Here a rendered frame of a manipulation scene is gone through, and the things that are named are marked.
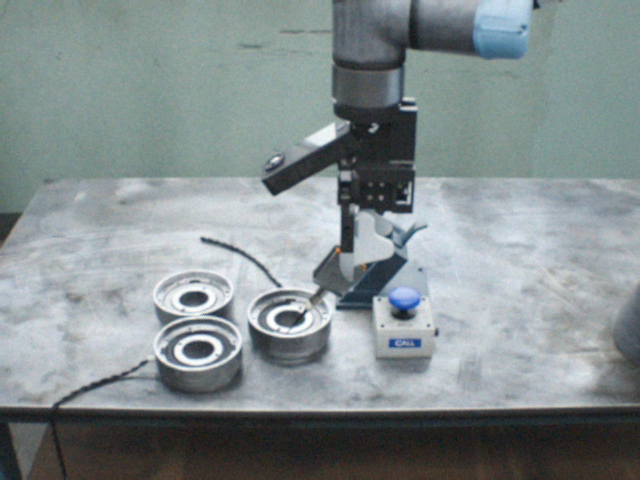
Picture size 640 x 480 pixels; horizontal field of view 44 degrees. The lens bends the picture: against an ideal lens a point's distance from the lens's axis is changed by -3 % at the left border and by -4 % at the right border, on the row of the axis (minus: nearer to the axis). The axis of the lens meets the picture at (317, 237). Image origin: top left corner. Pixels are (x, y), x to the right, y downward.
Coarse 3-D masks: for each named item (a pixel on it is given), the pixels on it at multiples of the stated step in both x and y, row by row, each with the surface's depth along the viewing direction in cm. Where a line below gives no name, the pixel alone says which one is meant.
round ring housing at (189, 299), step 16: (192, 272) 109; (208, 272) 109; (160, 288) 107; (192, 288) 108; (224, 288) 108; (160, 304) 104; (176, 304) 104; (192, 304) 108; (208, 304) 104; (224, 304) 103; (160, 320) 103; (176, 320) 101
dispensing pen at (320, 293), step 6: (336, 246) 93; (330, 252) 93; (324, 258) 94; (318, 264) 95; (318, 270) 94; (318, 288) 95; (318, 294) 95; (324, 294) 95; (312, 300) 96; (318, 300) 95; (306, 306) 96; (312, 306) 96; (306, 312) 97; (300, 318) 97; (294, 324) 98; (288, 330) 98
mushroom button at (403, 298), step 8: (400, 288) 100; (408, 288) 100; (392, 296) 98; (400, 296) 98; (408, 296) 98; (416, 296) 98; (392, 304) 98; (400, 304) 97; (408, 304) 97; (416, 304) 98; (400, 312) 100
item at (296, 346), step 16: (288, 288) 106; (256, 304) 104; (320, 304) 104; (256, 320) 102; (272, 320) 102; (288, 320) 104; (304, 320) 103; (256, 336) 99; (272, 336) 97; (288, 336) 97; (304, 336) 97; (320, 336) 99; (272, 352) 99; (288, 352) 98; (304, 352) 99
